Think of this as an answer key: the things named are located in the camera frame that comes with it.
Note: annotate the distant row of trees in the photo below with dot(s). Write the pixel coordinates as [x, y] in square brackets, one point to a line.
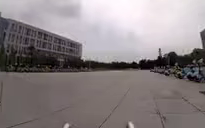
[130, 64]

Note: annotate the grey concrete slab pavement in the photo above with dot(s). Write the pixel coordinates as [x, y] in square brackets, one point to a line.
[90, 96]

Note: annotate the row of parked bicycles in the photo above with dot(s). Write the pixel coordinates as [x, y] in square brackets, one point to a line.
[46, 69]

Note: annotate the distant tower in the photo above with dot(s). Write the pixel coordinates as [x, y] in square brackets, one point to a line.
[159, 53]

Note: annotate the robot's own part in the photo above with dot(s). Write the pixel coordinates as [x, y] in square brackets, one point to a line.
[66, 125]
[130, 125]

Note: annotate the row of trees before building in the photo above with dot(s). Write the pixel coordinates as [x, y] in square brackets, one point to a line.
[26, 56]

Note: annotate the long grey multistorey building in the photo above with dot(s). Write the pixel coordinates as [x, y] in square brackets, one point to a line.
[30, 40]

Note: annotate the row of parked scooters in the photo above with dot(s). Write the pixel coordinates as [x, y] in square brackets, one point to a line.
[186, 71]

